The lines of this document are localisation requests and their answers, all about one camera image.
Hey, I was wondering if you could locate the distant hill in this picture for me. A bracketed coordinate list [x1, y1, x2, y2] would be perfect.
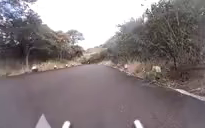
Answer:
[79, 46, 109, 65]

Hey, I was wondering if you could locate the dark asphalt road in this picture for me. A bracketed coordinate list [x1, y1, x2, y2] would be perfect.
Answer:
[0, 63, 205, 128]

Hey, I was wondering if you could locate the row of roadside marker stones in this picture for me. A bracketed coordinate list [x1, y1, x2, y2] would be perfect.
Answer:
[0, 61, 81, 76]

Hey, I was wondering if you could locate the robot's own part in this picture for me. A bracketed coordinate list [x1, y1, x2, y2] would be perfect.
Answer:
[61, 120, 71, 128]
[133, 119, 144, 128]

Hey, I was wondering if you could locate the wood of green trees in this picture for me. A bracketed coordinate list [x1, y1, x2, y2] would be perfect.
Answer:
[103, 0, 205, 73]
[0, 0, 86, 66]

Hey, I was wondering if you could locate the dry grass verge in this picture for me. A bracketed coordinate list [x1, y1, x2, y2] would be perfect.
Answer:
[103, 59, 205, 101]

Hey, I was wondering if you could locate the dry earth verge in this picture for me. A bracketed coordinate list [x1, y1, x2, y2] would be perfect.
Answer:
[0, 59, 83, 79]

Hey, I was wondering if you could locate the pale concrete kerb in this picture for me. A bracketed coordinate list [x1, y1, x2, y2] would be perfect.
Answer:
[173, 87, 205, 105]

